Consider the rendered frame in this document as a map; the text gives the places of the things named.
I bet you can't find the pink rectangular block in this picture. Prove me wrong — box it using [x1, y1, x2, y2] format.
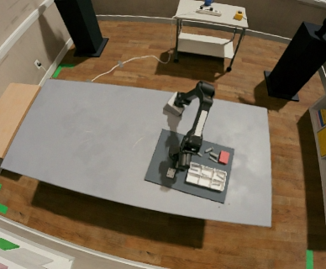
[218, 151, 229, 164]

